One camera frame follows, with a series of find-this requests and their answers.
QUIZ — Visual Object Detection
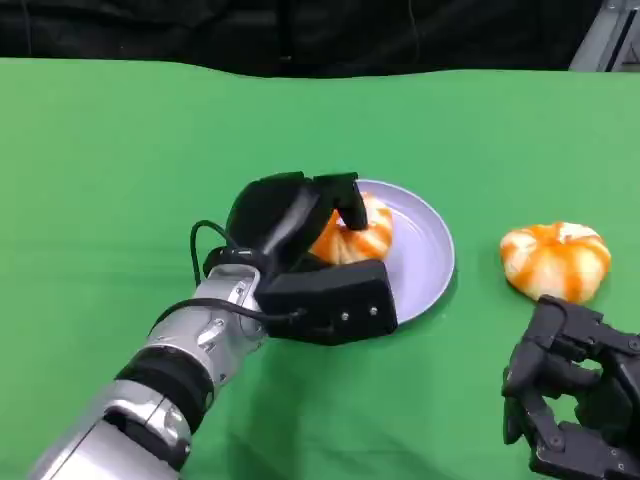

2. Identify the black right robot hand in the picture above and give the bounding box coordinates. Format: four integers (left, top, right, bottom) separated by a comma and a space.
501, 294, 640, 480

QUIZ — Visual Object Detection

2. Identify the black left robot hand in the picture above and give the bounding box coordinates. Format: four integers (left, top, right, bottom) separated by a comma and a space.
225, 171, 372, 274

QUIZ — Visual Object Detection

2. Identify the orange white toy bread roll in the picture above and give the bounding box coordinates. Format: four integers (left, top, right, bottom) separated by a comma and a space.
499, 221, 613, 305
308, 192, 395, 266

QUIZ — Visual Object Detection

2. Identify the green table cloth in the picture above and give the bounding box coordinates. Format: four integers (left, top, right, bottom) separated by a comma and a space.
0, 57, 640, 480

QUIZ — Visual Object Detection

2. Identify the lilac plate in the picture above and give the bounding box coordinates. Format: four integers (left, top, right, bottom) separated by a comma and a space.
344, 178, 457, 326

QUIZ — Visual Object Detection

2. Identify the black backdrop curtain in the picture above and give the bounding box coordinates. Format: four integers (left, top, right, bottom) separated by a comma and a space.
0, 0, 601, 79

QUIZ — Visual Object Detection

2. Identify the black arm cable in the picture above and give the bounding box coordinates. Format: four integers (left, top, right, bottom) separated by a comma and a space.
169, 220, 307, 322

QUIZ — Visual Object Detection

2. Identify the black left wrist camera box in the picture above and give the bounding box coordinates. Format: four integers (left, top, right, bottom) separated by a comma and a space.
255, 258, 400, 347

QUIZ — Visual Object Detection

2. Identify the grey metal frame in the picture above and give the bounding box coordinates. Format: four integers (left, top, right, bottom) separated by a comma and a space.
569, 0, 640, 74

